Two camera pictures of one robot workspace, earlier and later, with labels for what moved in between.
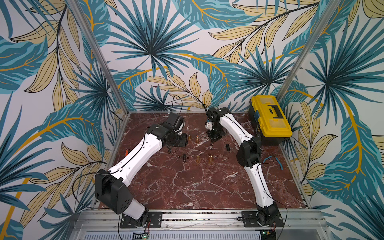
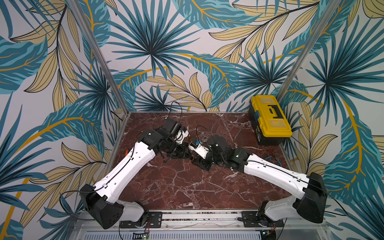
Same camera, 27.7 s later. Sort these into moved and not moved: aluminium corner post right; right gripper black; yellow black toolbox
Moved: right gripper black
Not moved: aluminium corner post right; yellow black toolbox
